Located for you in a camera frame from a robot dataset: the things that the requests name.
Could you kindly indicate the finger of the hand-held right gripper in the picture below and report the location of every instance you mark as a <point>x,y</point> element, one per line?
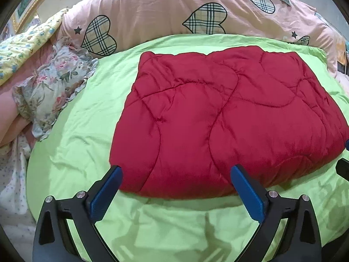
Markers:
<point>347,144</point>
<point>344,169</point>

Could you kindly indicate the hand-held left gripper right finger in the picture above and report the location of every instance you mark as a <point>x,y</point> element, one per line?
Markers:
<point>248,193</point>

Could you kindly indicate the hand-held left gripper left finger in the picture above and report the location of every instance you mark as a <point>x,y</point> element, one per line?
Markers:
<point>106,193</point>

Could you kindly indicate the red puffer jacket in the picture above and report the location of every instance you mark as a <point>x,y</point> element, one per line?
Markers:
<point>204,120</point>

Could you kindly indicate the green bed sheet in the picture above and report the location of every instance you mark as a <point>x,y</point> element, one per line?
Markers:
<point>81,155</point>

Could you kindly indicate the white dotted sheet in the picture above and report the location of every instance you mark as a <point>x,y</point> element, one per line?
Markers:
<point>13,196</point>

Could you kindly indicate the floral ruffled pillow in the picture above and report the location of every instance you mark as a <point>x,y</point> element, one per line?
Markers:
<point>51,87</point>

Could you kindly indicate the pink bed sheet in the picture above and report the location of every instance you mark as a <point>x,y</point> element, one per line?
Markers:
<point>8,114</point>

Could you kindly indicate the yellow floral quilt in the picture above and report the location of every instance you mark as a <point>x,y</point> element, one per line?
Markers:
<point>24,46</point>

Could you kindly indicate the pink quilt with plaid hearts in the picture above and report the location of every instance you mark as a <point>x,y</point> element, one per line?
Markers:
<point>152,5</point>

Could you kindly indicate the gold framed picture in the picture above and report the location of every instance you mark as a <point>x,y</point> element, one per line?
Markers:
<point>27,5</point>

